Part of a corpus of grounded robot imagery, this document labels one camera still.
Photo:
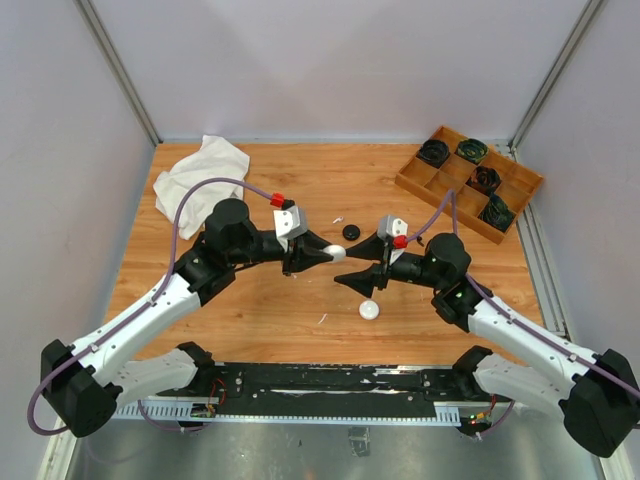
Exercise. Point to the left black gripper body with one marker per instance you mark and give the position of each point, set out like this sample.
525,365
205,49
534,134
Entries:
262,250

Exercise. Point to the black round charging case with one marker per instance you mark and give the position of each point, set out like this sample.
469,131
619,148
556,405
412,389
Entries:
351,232

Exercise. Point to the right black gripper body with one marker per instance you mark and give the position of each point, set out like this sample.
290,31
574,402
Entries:
410,267

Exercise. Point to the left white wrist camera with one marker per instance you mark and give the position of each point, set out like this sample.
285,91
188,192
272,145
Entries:
289,224

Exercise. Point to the white crumpled cloth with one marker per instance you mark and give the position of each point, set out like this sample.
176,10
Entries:
216,158

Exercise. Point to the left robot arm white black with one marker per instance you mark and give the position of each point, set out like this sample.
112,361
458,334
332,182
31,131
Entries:
87,381

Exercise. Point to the black rolled item far left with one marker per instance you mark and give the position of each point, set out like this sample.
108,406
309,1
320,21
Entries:
434,152

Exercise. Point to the dark red rolled item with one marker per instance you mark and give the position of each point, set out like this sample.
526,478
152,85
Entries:
485,180

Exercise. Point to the green black rolled item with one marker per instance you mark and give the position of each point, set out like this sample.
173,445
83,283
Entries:
472,150

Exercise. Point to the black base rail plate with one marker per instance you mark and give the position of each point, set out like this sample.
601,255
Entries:
324,384

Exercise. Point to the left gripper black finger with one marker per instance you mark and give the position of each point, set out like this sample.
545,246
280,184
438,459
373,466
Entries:
305,259
312,240

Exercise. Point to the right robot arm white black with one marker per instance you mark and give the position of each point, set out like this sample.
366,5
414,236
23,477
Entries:
594,395

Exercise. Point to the grey slotted cable duct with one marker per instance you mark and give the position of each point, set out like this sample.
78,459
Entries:
396,412

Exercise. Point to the wooden compartment tray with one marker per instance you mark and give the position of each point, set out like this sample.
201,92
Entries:
517,188

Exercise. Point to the white round charging case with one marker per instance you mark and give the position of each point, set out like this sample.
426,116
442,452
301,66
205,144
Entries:
336,252
369,310

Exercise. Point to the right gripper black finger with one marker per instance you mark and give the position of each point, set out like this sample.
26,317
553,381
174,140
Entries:
372,248
364,282

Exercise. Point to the blue green rolled item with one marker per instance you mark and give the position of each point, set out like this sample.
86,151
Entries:
497,214

